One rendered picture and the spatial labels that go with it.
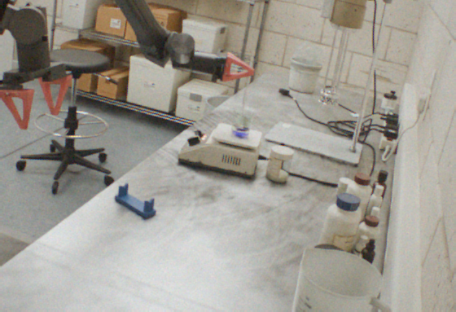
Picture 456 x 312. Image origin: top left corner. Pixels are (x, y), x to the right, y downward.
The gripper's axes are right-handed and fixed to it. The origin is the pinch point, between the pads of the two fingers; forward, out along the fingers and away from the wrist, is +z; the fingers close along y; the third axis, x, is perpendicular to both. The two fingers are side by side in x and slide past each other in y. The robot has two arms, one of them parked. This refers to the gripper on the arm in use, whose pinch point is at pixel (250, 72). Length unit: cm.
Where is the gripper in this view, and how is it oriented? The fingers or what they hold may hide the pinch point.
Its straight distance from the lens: 143.0
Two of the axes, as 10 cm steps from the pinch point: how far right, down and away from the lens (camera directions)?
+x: -1.8, 9.2, 3.4
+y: 0.5, -3.4, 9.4
